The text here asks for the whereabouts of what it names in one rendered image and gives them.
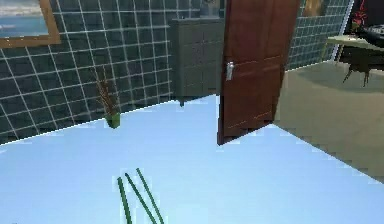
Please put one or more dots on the brown wooden door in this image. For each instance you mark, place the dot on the brown wooden door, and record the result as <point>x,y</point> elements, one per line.
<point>256,63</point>

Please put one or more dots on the dry twigs in green pot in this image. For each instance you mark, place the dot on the dry twigs in green pot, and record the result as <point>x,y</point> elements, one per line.
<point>110,106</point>

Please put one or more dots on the dark grey cabinet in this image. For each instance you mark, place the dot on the dark grey cabinet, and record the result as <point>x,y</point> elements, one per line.
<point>196,56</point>

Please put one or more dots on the red flower plant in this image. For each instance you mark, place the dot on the red flower plant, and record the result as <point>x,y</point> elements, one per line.
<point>358,16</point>

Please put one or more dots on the dark chair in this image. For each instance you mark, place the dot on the dark chair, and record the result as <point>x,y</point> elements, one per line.
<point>361,63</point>

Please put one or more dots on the green plant stems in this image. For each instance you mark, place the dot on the green plant stems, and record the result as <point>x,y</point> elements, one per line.
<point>140,200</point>

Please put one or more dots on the framed seascape picture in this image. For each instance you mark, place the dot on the framed seascape picture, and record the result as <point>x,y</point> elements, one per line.
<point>20,23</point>

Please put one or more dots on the pale green table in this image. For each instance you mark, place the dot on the pale green table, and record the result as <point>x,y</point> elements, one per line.
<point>353,42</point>

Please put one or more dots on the black dish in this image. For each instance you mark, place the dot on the black dish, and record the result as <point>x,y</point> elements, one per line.
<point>373,33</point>

